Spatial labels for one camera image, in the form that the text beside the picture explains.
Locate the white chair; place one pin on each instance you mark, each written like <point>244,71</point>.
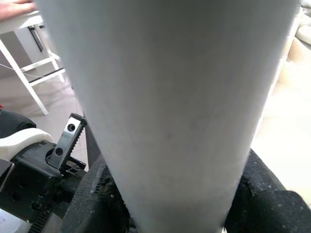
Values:
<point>31,85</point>

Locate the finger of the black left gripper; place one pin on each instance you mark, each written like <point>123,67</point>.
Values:
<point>91,150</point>

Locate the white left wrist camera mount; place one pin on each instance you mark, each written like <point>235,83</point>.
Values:
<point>22,139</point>

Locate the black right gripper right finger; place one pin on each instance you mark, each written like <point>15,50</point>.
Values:
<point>274,213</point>

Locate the person hand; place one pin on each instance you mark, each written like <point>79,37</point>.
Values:
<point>14,8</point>

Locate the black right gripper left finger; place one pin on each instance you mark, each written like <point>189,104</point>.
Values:
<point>92,208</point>

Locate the white plastic table leg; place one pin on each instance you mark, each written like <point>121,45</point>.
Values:
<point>170,97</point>

